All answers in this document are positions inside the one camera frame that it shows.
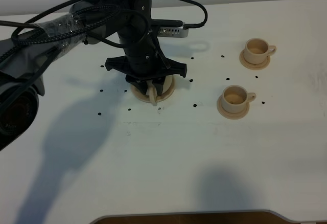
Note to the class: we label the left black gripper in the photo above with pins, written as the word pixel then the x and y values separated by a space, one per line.
pixel 145 60

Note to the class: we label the beige ceramic teapot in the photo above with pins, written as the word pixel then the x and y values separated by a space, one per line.
pixel 159 90

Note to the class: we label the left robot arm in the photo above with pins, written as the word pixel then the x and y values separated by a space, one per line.
pixel 37 43

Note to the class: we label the beige teapot saucer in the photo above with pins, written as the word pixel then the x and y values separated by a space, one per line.
pixel 138 94

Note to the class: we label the near beige teacup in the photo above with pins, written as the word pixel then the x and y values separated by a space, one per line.
pixel 236 99

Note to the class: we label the beige teacup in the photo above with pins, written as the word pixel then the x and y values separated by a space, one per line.
pixel 257 50
pixel 236 99

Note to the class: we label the near beige cup saucer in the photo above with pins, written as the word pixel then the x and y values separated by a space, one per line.
pixel 229 115

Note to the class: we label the beige cup saucer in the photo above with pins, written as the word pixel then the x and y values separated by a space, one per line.
pixel 251 66
pixel 229 115

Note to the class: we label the far beige cup saucer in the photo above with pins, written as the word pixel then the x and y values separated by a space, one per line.
pixel 251 66

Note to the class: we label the far beige teacup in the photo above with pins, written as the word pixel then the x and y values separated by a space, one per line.
pixel 257 50

